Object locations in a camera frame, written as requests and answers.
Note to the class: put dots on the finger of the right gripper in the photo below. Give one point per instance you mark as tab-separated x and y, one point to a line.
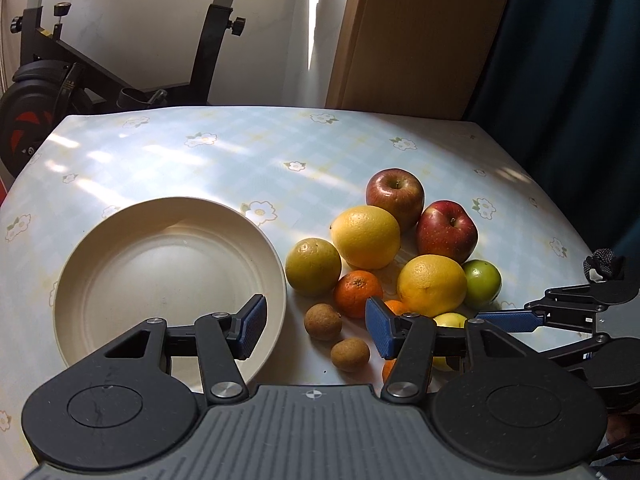
579	297
513	321

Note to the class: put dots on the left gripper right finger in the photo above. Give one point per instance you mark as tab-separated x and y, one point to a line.
412	340

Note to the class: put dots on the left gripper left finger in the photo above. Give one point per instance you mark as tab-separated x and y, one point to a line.
216	340

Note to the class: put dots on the small orange tangerine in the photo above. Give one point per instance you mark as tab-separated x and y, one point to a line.
353	290

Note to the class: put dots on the red apple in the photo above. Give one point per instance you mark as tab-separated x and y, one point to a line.
445	229
399	193

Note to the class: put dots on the yellow-green citrus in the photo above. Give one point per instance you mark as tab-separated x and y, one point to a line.
313	267

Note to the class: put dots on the person's right hand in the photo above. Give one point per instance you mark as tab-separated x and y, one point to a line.
624	428

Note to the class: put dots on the small orange under gripper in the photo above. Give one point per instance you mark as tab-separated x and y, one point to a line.
399	308

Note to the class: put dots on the yellow lemon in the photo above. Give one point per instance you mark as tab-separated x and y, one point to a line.
451	320

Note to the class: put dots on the green small apple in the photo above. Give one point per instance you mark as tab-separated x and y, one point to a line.
483	283

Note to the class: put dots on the large yellow citrus front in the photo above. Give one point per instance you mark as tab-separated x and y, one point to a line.
431	285

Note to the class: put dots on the large yellow citrus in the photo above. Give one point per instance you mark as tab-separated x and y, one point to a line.
431	285
367	237

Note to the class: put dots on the brown kiwi lower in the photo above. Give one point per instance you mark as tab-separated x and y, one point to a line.
350	355

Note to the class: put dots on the brown kiwi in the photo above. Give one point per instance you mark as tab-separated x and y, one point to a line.
323	322
350	355

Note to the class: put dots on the beige round plate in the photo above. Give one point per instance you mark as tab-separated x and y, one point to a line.
175	258

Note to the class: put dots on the brown kiwi upper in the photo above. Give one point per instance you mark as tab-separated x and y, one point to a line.
323	322

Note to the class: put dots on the large yellow citrus rear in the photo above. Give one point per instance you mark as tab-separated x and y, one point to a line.
367	237

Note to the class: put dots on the floral checked tablecloth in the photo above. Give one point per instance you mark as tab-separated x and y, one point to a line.
287	170

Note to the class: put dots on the dark blue curtain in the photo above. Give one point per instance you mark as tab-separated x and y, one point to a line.
560	93

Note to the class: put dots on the wooden door panel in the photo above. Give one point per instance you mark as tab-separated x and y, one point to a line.
417	58

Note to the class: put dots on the black exercise bike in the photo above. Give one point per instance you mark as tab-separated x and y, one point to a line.
55	80

